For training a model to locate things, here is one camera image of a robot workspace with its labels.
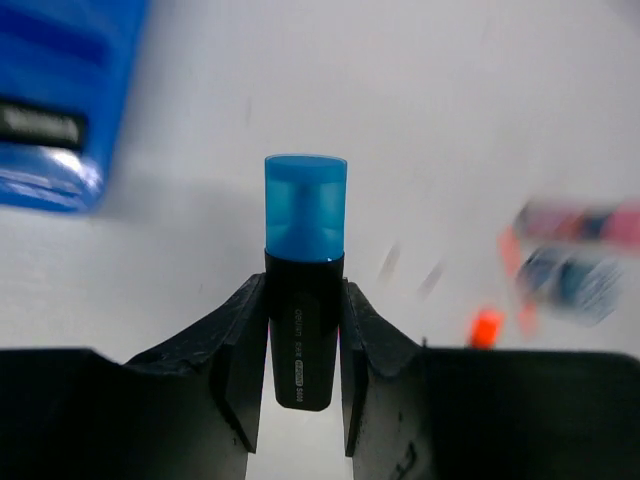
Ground pink cap bottle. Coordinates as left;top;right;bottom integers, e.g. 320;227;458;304
513;199;639;251

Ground orange ballpoint pen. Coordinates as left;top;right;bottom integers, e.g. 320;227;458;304
497;226;537;338

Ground blue slime jar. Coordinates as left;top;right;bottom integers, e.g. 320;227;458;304
520;247;622;326

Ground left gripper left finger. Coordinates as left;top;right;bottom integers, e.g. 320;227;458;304
1;274;265;479

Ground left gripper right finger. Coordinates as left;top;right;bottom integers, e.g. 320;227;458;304
341;282;639;479

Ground blue plastic divided tray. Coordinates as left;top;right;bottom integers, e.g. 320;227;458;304
1;1;149;212

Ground clear pen cap right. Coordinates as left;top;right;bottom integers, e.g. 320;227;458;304
417;261;445;299

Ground blue cap highlighter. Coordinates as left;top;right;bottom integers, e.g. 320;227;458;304
265;154;348;412

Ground orange cap highlighter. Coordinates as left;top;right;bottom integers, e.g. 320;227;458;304
468;308;506;349

